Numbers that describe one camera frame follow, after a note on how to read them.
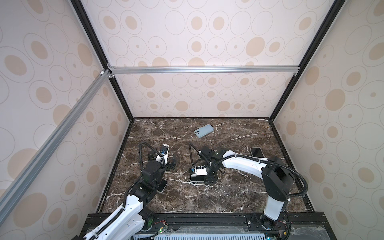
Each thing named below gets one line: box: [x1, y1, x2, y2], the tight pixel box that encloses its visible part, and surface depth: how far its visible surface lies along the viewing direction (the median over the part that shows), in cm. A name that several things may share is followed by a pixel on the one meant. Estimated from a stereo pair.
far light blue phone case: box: [194, 124, 215, 139], surface depth 115 cm
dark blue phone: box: [190, 175, 205, 184], surface depth 78 cm
